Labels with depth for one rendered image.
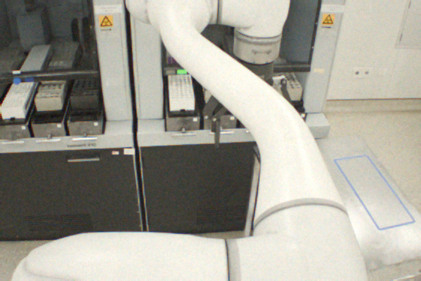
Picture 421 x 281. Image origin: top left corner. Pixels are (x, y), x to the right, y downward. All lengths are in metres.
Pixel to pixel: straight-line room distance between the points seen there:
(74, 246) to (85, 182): 1.57
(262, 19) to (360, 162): 0.93
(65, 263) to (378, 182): 1.28
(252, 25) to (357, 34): 2.43
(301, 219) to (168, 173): 1.51
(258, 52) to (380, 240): 0.75
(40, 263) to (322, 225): 0.24
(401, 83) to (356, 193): 2.22
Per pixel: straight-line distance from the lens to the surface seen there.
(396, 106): 3.67
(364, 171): 1.53
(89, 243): 0.36
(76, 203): 2.03
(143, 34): 1.60
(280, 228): 0.38
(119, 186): 1.92
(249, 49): 0.77
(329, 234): 0.37
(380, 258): 1.27
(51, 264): 0.36
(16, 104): 1.82
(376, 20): 3.17
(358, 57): 3.24
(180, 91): 1.74
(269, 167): 0.44
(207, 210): 2.06
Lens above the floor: 1.76
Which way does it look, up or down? 38 degrees down
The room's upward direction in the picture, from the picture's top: 2 degrees clockwise
